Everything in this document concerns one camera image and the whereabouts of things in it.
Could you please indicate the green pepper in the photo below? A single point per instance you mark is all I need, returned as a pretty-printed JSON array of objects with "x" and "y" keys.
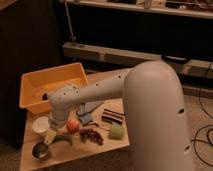
[{"x": 66, "y": 138}]

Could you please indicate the metal pole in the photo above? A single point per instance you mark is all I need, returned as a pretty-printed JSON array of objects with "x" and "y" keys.
[{"x": 72, "y": 37}]

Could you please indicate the blue cloth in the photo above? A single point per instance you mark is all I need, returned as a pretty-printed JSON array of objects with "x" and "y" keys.
[{"x": 84, "y": 111}]

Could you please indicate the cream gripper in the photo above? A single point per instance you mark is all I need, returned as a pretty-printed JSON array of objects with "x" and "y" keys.
[{"x": 50, "y": 136}]

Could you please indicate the brush in bin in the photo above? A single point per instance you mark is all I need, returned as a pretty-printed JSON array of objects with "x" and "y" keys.
[{"x": 45, "y": 96}]

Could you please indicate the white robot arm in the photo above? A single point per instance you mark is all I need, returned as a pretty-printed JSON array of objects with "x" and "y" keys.
[{"x": 153, "y": 103}]

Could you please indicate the metal cup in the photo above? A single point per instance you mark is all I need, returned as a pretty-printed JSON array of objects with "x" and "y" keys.
[{"x": 41, "y": 151}]

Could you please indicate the striped brown block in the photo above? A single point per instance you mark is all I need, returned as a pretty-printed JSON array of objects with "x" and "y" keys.
[{"x": 112, "y": 116}]

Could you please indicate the orange peach fruit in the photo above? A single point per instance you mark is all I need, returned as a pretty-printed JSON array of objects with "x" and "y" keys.
[{"x": 73, "y": 126}]

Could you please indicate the black object on shelf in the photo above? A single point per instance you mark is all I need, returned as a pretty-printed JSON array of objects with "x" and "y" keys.
[{"x": 175, "y": 59}]

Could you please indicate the bunch of dark grapes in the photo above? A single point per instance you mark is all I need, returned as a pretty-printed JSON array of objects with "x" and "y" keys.
[{"x": 92, "y": 135}]

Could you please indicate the yellow plastic bin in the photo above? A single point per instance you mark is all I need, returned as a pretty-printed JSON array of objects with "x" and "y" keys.
[{"x": 35, "y": 84}]

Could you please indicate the wooden shelf rail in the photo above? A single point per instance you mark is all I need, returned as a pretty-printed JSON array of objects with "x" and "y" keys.
[{"x": 130, "y": 58}]

